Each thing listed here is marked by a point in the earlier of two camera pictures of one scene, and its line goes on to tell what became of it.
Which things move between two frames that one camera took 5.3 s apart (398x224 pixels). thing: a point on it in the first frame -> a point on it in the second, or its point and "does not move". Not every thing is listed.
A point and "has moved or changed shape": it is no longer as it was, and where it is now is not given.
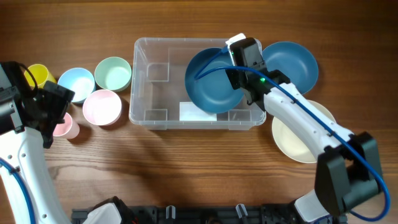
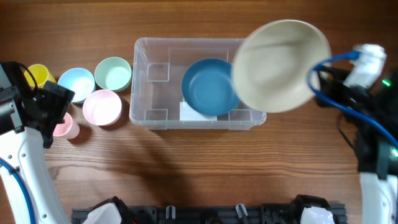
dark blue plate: [214, 92] has moved or changed shape
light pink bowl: [102, 107] does not move
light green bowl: [112, 73] does not move
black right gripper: [232, 74] -> [329, 86]
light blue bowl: [79, 81] does not move
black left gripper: [61, 98] does not move
